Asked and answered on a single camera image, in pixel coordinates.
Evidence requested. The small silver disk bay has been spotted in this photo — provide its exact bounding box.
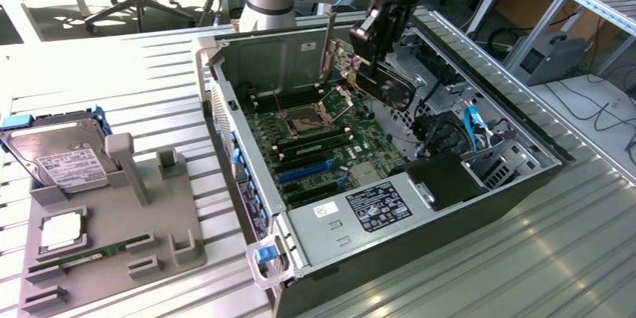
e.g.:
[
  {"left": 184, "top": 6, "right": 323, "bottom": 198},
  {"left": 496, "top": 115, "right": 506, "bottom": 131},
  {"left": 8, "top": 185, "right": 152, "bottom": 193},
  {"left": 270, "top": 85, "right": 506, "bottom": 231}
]
[{"left": 459, "top": 139, "right": 536, "bottom": 191}]

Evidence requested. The CPU socket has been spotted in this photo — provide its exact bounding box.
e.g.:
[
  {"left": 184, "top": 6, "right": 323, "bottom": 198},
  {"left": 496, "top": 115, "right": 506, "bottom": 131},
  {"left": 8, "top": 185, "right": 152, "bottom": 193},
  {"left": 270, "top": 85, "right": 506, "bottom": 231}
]
[{"left": 283, "top": 108, "right": 328, "bottom": 137}]

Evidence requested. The silver power supply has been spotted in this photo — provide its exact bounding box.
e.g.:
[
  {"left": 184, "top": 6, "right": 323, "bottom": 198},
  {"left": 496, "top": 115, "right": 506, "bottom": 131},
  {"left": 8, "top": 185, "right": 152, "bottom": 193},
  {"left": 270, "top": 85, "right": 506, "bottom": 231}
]
[{"left": 271, "top": 177, "right": 442, "bottom": 278}]

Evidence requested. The black RAM slot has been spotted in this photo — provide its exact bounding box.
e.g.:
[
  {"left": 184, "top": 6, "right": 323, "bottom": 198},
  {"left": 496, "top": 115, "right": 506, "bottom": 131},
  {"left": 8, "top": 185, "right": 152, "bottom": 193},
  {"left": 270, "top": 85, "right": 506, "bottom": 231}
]
[
  {"left": 254, "top": 93, "right": 323, "bottom": 108},
  {"left": 255, "top": 98, "right": 324, "bottom": 113},
  {"left": 252, "top": 89, "right": 322, "bottom": 104}
]

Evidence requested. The green RAM stick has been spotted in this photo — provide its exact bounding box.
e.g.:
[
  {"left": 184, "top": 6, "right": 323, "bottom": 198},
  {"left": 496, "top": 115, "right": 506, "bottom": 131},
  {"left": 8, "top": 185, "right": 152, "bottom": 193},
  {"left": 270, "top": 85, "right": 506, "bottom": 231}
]
[{"left": 28, "top": 234, "right": 151, "bottom": 273}]

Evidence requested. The silver finned heatsink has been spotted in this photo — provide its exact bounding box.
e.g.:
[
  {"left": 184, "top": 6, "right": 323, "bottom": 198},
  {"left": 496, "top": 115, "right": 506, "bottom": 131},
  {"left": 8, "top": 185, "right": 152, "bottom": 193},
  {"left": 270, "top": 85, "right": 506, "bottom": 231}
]
[{"left": 350, "top": 163, "right": 388, "bottom": 188}]

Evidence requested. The silver hard disk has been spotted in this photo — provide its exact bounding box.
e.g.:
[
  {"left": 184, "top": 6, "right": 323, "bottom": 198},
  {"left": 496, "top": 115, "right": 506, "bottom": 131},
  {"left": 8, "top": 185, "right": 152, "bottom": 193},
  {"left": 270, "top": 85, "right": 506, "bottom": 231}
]
[{"left": 0, "top": 119, "right": 123, "bottom": 194}]

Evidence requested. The black wire bundle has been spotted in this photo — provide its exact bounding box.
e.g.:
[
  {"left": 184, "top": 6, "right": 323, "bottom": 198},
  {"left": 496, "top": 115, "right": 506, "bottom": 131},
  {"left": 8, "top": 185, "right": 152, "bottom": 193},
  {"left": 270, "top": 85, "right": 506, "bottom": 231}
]
[{"left": 410, "top": 115, "right": 471, "bottom": 157}]

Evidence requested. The silver perforated disk bay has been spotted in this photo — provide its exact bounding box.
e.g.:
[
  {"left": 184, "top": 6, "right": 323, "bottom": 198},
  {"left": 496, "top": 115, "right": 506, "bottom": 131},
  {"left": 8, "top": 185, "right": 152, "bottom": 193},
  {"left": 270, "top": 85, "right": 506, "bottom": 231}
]
[{"left": 371, "top": 22, "right": 482, "bottom": 159}]

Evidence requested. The thin metal locking lever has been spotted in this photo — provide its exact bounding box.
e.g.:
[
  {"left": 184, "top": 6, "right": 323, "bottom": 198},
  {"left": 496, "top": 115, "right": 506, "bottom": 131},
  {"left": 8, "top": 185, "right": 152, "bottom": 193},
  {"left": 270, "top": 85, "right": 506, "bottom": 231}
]
[{"left": 271, "top": 82, "right": 290, "bottom": 118}]

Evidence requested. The black graphics card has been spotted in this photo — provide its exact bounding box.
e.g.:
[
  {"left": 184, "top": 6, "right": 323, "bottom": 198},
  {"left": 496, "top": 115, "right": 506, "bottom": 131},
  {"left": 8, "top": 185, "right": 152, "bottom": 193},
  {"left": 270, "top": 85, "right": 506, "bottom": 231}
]
[{"left": 319, "top": 8, "right": 418, "bottom": 112}]

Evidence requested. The long black expansion slot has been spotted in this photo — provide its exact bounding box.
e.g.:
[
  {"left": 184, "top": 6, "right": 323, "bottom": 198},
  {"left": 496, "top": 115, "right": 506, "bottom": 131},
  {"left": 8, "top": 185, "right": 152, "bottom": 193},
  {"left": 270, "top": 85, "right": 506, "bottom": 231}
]
[
  {"left": 283, "top": 180, "right": 343, "bottom": 202},
  {"left": 291, "top": 190, "right": 347, "bottom": 210},
  {"left": 275, "top": 153, "right": 334, "bottom": 173}
]

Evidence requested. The hard drive in blue caddy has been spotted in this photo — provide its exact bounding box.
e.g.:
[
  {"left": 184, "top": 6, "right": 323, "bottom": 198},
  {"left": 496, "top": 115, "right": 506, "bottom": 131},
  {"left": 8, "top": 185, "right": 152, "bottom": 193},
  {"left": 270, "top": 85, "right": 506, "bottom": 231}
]
[{"left": 0, "top": 105, "right": 115, "bottom": 155}]

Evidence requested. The green motherboard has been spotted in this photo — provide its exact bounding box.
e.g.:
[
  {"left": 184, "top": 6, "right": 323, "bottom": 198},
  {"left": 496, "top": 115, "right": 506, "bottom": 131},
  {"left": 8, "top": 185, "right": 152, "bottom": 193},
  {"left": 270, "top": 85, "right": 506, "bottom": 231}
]
[{"left": 242, "top": 82, "right": 415, "bottom": 212}]

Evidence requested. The blue data wire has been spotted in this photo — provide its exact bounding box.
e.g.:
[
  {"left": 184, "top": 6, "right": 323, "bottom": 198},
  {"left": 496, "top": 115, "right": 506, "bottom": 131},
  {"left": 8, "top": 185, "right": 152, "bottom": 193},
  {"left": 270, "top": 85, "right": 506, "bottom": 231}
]
[{"left": 462, "top": 106, "right": 487, "bottom": 154}]

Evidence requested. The black installed RAM stick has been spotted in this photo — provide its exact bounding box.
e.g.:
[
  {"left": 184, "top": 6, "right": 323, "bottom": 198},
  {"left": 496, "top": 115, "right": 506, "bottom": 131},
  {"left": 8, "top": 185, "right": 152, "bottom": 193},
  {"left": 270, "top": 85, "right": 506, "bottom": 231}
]
[{"left": 279, "top": 141, "right": 336, "bottom": 163}]

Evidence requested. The silver CPU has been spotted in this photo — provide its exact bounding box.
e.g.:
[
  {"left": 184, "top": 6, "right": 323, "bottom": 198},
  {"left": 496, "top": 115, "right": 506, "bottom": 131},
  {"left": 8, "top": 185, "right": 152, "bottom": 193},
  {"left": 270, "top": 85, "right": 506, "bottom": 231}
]
[{"left": 40, "top": 213, "right": 84, "bottom": 248}]

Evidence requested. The open black PC case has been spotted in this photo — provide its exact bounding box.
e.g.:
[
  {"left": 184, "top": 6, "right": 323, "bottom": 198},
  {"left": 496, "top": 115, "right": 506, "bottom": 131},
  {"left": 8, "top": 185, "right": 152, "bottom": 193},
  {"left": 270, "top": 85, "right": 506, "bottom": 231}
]
[{"left": 192, "top": 14, "right": 578, "bottom": 318}]

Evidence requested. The black plastic air shroud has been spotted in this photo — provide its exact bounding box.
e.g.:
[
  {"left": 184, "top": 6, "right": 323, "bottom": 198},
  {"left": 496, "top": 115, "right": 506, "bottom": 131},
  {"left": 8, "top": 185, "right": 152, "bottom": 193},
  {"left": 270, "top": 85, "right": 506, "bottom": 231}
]
[{"left": 388, "top": 153, "right": 492, "bottom": 212}]

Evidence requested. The metal socket cover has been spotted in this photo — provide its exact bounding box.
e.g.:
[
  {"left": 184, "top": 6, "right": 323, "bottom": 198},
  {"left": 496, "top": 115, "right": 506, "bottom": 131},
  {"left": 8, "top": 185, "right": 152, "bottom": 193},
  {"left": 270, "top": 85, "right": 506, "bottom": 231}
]
[{"left": 316, "top": 84, "right": 358, "bottom": 122}]

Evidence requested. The grey box machine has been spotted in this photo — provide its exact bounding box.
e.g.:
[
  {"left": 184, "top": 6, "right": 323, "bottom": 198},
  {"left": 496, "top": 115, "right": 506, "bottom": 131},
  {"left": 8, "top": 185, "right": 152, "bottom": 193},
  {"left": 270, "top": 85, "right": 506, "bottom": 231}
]
[{"left": 516, "top": 33, "right": 591, "bottom": 86}]

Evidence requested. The grey parts rack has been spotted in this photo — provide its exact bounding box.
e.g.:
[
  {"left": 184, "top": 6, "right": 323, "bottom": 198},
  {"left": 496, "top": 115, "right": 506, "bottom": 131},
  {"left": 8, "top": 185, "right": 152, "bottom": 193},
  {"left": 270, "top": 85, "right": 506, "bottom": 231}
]
[{"left": 18, "top": 132, "right": 210, "bottom": 315}]

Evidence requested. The blue case latch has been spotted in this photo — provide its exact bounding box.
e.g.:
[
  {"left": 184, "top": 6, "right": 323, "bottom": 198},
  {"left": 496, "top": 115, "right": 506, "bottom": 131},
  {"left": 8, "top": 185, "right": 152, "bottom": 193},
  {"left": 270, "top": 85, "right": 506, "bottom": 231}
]
[{"left": 254, "top": 246, "right": 276, "bottom": 264}]

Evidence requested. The black office chair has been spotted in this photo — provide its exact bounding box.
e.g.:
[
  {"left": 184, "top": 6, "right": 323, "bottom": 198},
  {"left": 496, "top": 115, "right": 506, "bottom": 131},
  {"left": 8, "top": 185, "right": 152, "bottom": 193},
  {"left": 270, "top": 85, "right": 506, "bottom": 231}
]
[{"left": 79, "top": 0, "right": 196, "bottom": 34}]

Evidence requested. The aluminium profile frame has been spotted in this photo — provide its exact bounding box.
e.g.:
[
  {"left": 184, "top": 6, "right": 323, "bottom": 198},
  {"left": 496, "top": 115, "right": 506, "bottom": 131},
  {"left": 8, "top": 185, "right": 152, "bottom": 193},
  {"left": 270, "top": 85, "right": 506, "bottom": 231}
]
[{"left": 504, "top": 0, "right": 636, "bottom": 77}]

